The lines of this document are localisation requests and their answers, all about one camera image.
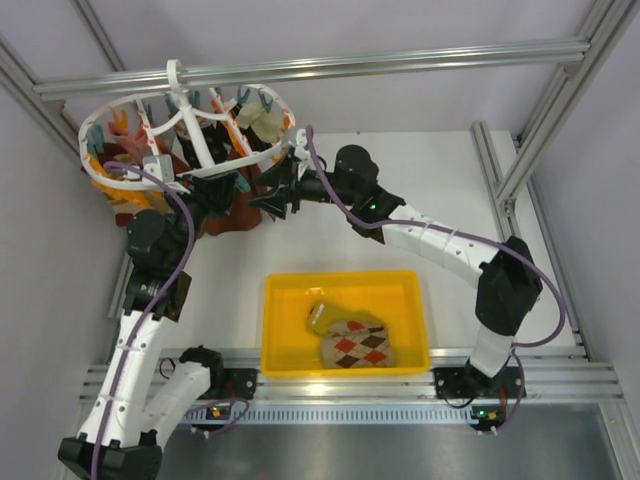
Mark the argyle beige sock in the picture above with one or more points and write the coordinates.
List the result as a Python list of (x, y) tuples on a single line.
[(352, 345)]

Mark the brown hanging sock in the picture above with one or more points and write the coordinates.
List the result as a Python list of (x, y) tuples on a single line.
[(242, 217)]

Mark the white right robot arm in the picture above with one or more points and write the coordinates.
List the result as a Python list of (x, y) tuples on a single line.
[(500, 272)]

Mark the aluminium top crossbar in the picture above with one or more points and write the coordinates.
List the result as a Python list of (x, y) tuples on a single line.
[(550, 51)]

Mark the yellow plastic bin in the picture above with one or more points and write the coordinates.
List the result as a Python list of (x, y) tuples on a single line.
[(290, 350)]

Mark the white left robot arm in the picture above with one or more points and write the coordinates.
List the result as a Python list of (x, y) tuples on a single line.
[(125, 434)]

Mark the pink hanging sock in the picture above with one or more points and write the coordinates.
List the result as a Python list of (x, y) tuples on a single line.
[(135, 144)]

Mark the black striped hanging sock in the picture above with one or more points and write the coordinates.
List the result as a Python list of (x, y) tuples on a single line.
[(217, 140)]

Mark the white round sock hanger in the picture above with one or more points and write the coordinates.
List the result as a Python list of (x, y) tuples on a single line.
[(251, 149)]

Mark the aluminium right frame post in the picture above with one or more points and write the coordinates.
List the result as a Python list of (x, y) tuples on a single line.
[(601, 29)]

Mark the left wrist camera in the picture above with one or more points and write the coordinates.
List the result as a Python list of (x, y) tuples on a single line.
[(160, 167)]

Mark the mustard yellow sock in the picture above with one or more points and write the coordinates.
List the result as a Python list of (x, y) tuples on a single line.
[(324, 314)]

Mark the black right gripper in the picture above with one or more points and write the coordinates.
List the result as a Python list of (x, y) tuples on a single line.
[(286, 174)]

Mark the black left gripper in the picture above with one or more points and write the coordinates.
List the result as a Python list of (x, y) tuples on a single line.
[(215, 192)]

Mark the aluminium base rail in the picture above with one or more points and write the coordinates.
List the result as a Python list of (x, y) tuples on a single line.
[(553, 375)]

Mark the cream hanging sock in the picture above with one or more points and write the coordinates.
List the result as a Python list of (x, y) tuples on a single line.
[(268, 126)]

